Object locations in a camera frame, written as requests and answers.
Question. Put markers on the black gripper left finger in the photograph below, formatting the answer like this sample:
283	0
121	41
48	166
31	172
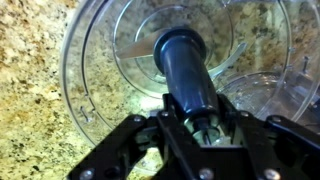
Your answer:
110	150

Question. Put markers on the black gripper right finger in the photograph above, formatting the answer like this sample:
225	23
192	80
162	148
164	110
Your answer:
263	143

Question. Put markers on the steel blade with dark hub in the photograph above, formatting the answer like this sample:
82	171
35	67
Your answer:
186	76

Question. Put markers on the clear food processor bowl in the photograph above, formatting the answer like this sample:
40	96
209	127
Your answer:
106	86

